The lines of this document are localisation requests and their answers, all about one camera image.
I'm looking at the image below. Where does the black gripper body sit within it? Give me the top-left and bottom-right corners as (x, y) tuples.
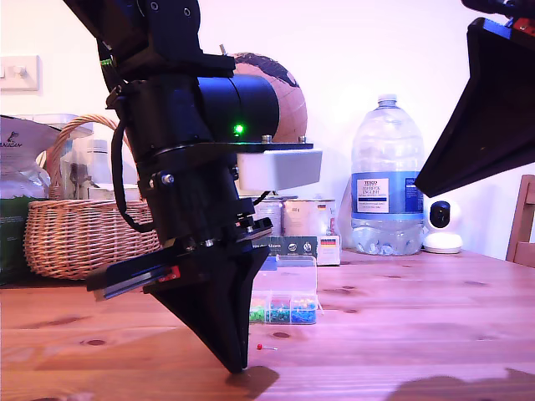
(86, 145), (275, 302)

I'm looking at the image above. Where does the clear plastic pin organizer box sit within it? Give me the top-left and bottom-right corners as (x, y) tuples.
(248, 255), (325, 325)

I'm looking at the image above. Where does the cardboard tray green label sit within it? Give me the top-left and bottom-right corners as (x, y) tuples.
(267, 235), (343, 268)

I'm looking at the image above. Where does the pale paper carton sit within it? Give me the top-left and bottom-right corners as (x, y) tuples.
(89, 182), (141, 202)

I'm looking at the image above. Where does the silver can pale label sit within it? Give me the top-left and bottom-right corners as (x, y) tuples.
(283, 198), (338, 237)

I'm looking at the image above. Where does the white plastic bottle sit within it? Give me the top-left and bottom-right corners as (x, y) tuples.
(89, 140), (115, 185)

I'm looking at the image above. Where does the wooden chair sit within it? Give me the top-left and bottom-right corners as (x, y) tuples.
(505, 174), (535, 268)

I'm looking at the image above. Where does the large clear water bottle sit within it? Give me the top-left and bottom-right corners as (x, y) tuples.
(350, 94), (426, 256)

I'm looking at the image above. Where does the cork globe on stand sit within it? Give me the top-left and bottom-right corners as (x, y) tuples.
(220, 44), (309, 201)

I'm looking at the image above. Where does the silver green pet food bag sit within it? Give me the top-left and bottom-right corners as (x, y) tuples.
(0, 114), (64, 287)

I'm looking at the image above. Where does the thin black camera cable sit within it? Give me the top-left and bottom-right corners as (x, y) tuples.
(250, 190), (279, 206)

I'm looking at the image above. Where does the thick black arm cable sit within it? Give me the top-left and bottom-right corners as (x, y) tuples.
(98, 39), (159, 235)

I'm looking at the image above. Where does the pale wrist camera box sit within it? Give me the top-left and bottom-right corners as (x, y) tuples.
(196, 134), (324, 192)

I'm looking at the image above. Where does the small white round camera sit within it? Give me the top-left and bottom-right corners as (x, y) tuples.
(422, 198), (464, 255)

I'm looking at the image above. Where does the wicker basket with handle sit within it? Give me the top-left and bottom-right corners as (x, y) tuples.
(24, 115), (162, 281)

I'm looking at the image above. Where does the white wall light switch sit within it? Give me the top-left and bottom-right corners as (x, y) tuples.
(0, 55), (43, 92)

